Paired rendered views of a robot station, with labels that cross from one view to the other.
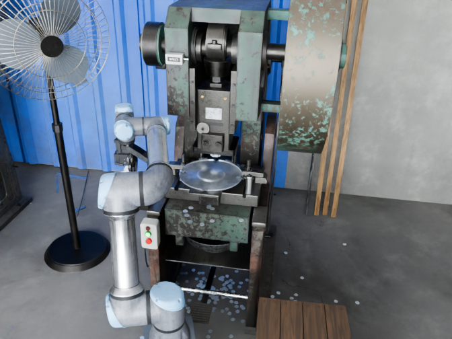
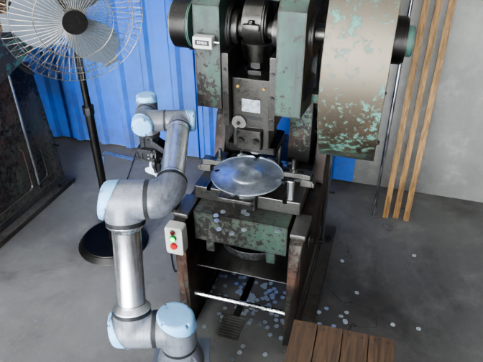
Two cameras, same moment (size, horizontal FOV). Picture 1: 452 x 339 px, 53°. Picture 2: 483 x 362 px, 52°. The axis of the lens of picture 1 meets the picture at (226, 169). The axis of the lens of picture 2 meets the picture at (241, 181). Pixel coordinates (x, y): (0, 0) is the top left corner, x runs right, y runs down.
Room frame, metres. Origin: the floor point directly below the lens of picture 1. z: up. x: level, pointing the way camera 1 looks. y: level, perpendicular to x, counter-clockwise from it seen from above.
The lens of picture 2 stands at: (0.18, -0.18, 1.86)
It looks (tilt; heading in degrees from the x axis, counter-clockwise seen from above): 34 degrees down; 10
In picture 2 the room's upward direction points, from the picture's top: straight up
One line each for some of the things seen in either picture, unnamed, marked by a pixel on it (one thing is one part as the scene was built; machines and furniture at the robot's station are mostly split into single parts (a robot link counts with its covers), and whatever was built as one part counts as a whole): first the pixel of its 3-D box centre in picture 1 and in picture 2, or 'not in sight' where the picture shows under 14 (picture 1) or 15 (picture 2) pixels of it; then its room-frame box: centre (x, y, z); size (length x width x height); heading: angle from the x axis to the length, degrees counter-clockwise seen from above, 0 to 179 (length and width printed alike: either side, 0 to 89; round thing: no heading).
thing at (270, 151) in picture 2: (216, 146); (256, 141); (1.94, 0.05, 0.86); 0.20 x 0.16 x 0.05; 82
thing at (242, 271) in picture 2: (214, 239); (255, 244); (1.95, 0.05, 0.31); 0.43 x 0.42 x 0.01; 82
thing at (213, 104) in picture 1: (214, 116); (254, 107); (1.90, 0.06, 1.04); 0.17 x 0.15 x 0.30; 172
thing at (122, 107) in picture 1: (124, 117); (147, 108); (1.75, 0.43, 1.08); 0.09 x 0.08 x 0.11; 10
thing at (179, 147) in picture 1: (171, 199); (210, 195); (2.11, 0.30, 0.45); 0.92 x 0.12 x 0.90; 172
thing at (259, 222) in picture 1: (268, 209); (318, 214); (2.04, -0.23, 0.45); 0.92 x 0.12 x 0.90; 172
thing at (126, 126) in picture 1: (128, 126); (148, 121); (1.66, 0.39, 1.07); 0.11 x 0.11 x 0.08; 10
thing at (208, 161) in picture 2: (181, 163); (218, 158); (1.96, 0.22, 0.76); 0.17 x 0.06 x 0.10; 82
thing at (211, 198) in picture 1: (209, 192); (244, 195); (1.76, 0.07, 0.72); 0.25 x 0.14 x 0.14; 172
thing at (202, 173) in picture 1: (210, 174); (247, 174); (1.81, 0.07, 0.78); 0.29 x 0.29 x 0.01
